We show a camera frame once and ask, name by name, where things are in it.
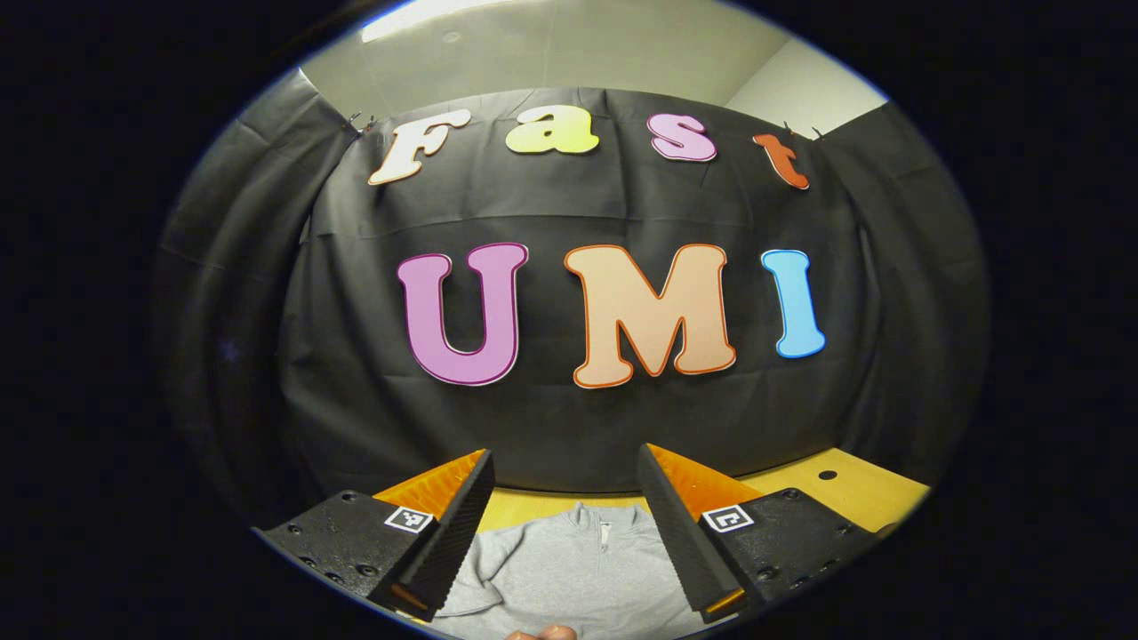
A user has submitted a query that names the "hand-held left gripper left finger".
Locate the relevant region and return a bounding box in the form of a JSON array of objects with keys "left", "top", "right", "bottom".
[{"left": 253, "top": 450, "right": 496, "bottom": 623}]

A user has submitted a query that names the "grey zip-neck sweater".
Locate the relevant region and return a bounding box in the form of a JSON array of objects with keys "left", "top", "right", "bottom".
[{"left": 431, "top": 502, "right": 705, "bottom": 640}]

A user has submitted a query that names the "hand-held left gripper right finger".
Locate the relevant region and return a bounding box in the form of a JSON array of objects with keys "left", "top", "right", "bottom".
[{"left": 637, "top": 444, "right": 883, "bottom": 624}]

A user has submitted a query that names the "black backdrop cloth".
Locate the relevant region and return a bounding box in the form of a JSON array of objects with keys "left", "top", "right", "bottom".
[{"left": 151, "top": 67, "right": 992, "bottom": 534}]

